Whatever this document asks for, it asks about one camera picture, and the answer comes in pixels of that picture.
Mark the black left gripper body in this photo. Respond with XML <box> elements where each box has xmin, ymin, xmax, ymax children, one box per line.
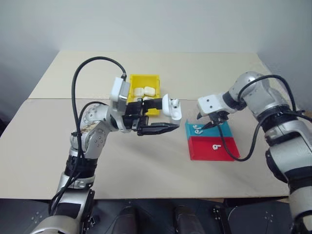
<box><xmin>122</xmin><ymin>99</ymin><xmax>150</xmax><ymax>136</ymax></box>

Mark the yellow plastic bin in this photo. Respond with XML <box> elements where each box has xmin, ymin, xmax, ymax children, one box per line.
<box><xmin>126</xmin><ymin>74</ymin><xmax>162</xmax><ymax>117</ymax></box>

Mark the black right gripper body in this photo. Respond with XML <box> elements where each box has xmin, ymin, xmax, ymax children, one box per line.
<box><xmin>208</xmin><ymin>110</ymin><xmax>229</xmax><ymax>125</ymax></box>

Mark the red plastic tray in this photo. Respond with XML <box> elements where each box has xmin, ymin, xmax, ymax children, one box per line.
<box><xmin>187</xmin><ymin>136</ymin><xmax>241</xmax><ymax>162</ymax></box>

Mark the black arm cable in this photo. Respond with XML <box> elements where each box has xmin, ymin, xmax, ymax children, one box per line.
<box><xmin>48</xmin><ymin>56</ymin><xmax>128</xmax><ymax>216</ymax></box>
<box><xmin>217</xmin><ymin>74</ymin><xmax>306</xmax><ymax>162</ymax></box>

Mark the black metal bracket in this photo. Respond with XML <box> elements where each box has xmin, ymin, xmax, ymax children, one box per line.
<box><xmin>210</xmin><ymin>205</ymin><xmax>232</xmax><ymax>234</ymax></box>

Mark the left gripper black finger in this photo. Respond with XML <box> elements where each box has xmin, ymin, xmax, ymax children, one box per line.
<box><xmin>143</xmin><ymin>97</ymin><xmax>164</xmax><ymax>114</ymax></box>
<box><xmin>136</xmin><ymin>122</ymin><xmax>180</xmax><ymax>137</ymax></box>

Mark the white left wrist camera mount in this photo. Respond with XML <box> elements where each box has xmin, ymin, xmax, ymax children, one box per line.
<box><xmin>109</xmin><ymin>77</ymin><xmax>132</xmax><ymax>109</ymax></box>

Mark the teal plastic tray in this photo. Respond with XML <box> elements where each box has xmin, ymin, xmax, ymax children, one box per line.
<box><xmin>184</xmin><ymin>119</ymin><xmax>234</xmax><ymax>138</ymax></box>

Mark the dark rounded shape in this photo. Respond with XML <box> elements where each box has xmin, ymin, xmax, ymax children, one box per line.
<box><xmin>173</xmin><ymin>204</ymin><xmax>204</xmax><ymax>234</ymax></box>
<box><xmin>113</xmin><ymin>204</ymin><xmax>137</xmax><ymax>234</ymax></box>

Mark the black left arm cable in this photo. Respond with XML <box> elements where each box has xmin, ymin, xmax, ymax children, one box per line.
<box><xmin>48</xmin><ymin>56</ymin><xmax>128</xmax><ymax>216</ymax></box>

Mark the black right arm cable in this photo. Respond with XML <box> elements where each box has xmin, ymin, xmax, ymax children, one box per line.
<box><xmin>217</xmin><ymin>74</ymin><xmax>306</xmax><ymax>162</ymax></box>

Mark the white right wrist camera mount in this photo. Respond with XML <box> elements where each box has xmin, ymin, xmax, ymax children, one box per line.
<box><xmin>197</xmin><ymin>94</ymin><xmax>224</xmax><ymax>117</ymax></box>

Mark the black metal plate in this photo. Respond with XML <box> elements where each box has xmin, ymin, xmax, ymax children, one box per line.
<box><xmin>226</xmin><ymin>201</ymin><xmax>294</xmax><ymax>234</ymax></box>
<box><xmin>0</xmin><ymin>199</ymin><xmax>53</xmax><ymax>234</ymax></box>

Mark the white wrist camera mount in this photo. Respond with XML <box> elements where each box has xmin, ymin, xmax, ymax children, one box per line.
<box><xmin>197</xmin><ymin>94</ymin><xmax>224</xmax><ymax>117</ymax></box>
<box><xmin>109</xmin><ymin>77</ymin><xmax>132</xmax><ymax>109</ymax></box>

